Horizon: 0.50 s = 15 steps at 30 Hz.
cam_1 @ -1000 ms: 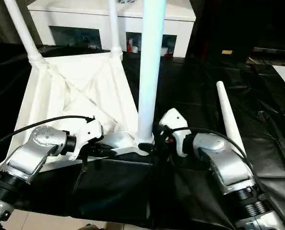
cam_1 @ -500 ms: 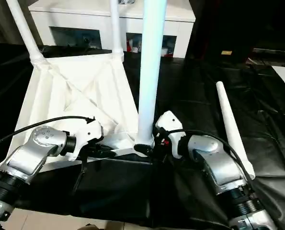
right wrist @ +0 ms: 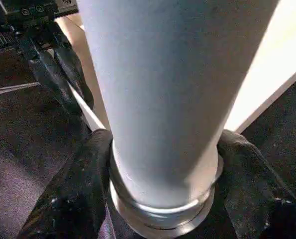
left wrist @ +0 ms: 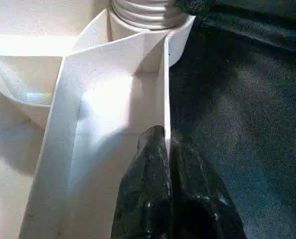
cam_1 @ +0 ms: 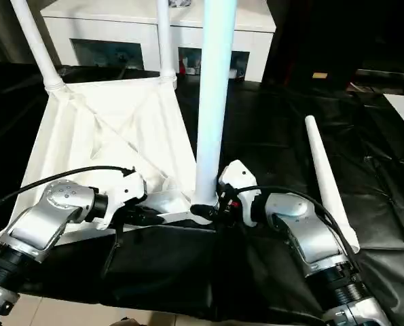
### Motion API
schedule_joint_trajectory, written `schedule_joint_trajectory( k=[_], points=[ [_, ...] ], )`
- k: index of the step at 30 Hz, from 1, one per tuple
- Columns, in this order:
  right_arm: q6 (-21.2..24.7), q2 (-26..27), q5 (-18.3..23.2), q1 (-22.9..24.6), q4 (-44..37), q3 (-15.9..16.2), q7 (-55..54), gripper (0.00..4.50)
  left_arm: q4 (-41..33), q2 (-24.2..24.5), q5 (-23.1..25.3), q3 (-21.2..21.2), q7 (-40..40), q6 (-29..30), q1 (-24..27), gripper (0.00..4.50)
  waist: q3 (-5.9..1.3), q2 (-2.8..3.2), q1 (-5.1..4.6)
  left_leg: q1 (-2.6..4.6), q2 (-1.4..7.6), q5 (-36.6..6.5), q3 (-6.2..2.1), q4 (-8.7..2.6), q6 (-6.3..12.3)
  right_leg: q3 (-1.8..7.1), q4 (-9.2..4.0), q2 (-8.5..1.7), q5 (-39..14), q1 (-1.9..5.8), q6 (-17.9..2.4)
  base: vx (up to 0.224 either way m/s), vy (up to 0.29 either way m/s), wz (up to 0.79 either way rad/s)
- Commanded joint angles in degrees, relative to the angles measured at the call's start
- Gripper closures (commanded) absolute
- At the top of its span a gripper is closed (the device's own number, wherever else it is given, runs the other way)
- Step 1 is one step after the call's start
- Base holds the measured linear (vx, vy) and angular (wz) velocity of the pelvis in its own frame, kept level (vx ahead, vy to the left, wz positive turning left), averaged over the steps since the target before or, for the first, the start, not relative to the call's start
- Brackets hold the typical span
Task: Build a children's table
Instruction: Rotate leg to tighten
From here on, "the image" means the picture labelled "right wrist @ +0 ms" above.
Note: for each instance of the white plastic table top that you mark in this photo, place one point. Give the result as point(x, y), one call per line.
point(274, 62)

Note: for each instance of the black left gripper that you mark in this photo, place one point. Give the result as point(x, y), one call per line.
point(21, 20)

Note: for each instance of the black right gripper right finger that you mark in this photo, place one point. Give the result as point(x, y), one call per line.
point(257, 189)

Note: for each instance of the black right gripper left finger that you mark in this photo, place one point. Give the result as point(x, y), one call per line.
point(75, 189)

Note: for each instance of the black plastic mat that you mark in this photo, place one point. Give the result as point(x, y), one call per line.
point(26, 139)

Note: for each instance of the white plastic table leg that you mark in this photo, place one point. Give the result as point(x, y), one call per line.
point(162, 87)

